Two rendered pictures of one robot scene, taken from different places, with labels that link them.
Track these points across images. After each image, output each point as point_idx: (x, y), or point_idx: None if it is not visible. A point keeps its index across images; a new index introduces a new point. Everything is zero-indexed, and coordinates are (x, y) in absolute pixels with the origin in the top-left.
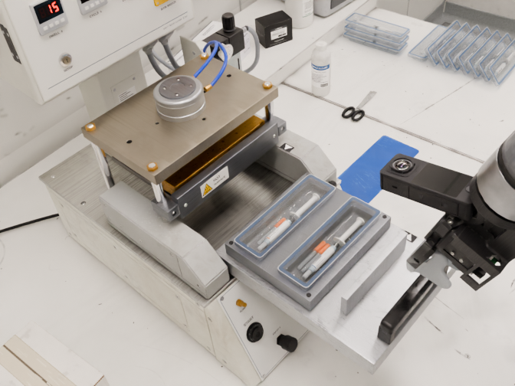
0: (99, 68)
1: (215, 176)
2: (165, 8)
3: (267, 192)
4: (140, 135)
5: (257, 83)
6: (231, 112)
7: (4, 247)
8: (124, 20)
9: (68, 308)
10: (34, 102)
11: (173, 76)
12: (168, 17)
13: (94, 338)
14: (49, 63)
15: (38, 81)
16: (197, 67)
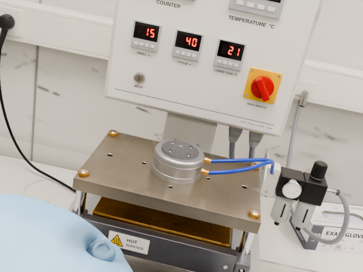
0: (163, 106)
1: (131, 238)
2: (253, 106)
3: None
4: (120, 158)
5: (250, 207)
6: (194, 201)
7: (69, 203)
8: (207, 86)
9: None
10: None
11: (194, 145)
12: (250, 115)
13: None
14: (126, 70)
15: (111, 77)
16: (236, 166)
